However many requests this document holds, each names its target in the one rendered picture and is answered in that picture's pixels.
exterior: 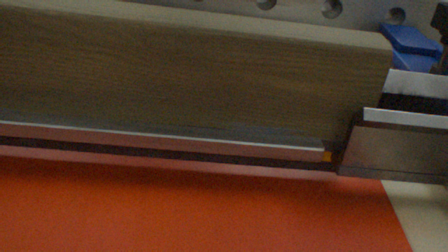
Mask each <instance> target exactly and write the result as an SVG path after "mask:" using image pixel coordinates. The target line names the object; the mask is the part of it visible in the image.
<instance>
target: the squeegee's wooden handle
mask: <svg viewBox="0 0 448 252"><path fill-rule="evenodd" d="M392 62H393V49H392V46H391V44H390V43H389V42H388V41H387V40H386V38H385V37H384V36H383V35H382V34H381V33H376V32H370V31H359V30H352V29H342V28H335V27H324V26H318V25H312V24H300V23H294V22H284V21H280V20H272V19H265V18H259V17H249V16H242V15H231V14H224V13H213V12H207V11H201V10H190V9H184V8H172V7H166V6H155V5H149V4H143V3H132V2H126V1H114V0H0V110H7V111H22V112H30V113H46V114H54V115H63V116H78V117H86V118H101V119H109V120H124V121H132V122H141V123H156V124H164V125H180V126H188V127H203V128H211V129H221V130H236V131H244V132H259V133H268V134H283V135H291V136H300V137H315V139H320V140H321V143H322V144H323V147H324V151H326V152H335V153H340V151H341V148H342V144H343V142H344V138H345V135H346V132H347V128H348V126H349V122H350V119H351V117H352V115H353V114H354V113H356V112H357V111H359V110H361V109H362V108H363V107H368V108H371V109H377V105H378V102H379V98H380V97H381V94H382V90H383V88H384V85H385V82H386V79H387V77H388V74H389V70H390V68H391V65H392Z"/></svg>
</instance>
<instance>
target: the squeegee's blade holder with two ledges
mask: <svg viewBox="0 0 448 252"><path fill-rule="evenodd" d="M0 136H9V137H25V138H34V139H50V140H51V141H68V142H76V143H85V144H101V145H110V146H126V147H135V148H152V149H161V150H171V151H187V152H196V153H213V154H222V155H238V156H248V157H257V158H274V159H282V160H299V161H308V162H320V161H321V160H322V157H323V153H324V147H323V144H322V143H321V140H320V139H315V137H307V136H291V135H283V134H268V133H259V132H244V131H236V130H228V129H211V128H203V127H188V126H180V125H164V124H156V123H148V122H132V121H124V120H109V119H101V118H86V117H78V116H70V115H54V114H46V113H30V112H22V111H7V110H0Z"/></svg>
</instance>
